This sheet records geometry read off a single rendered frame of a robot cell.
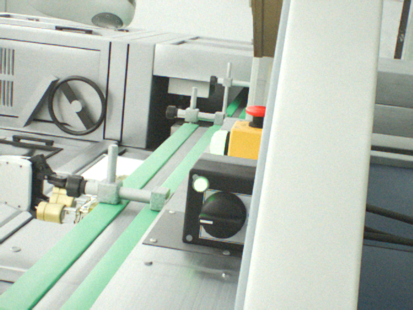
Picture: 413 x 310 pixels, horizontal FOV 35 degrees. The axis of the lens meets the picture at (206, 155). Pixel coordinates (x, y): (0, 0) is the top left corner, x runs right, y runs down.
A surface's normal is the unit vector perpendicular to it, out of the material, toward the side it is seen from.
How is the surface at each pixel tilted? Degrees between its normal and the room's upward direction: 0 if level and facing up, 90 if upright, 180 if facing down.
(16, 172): 73
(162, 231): 90
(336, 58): 90
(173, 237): 90
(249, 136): 90
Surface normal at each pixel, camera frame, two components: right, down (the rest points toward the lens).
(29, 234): 0.11, -0.97
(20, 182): -0.43, 0.16
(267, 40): -0.18, 0.91
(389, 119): -0.15, 0.22
